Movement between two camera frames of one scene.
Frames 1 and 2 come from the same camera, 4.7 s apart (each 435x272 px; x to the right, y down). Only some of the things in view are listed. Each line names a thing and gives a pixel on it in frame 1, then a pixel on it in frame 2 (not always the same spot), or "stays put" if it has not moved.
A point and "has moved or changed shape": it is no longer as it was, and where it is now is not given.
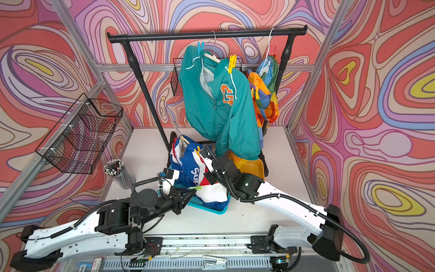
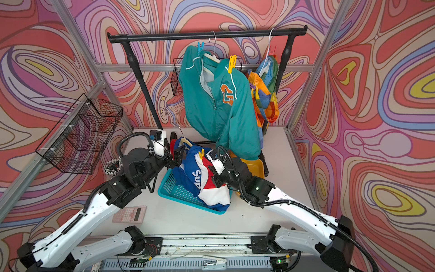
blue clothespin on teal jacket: x=199 y=48 stays put
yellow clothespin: x=197 y=151 has moved or changed shape
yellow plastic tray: x=253 y=167 stays put
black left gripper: x=178 y=200 -> x=177 y=160
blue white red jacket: x=186 y=156 stays put
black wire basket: x=79 y=139 stays put
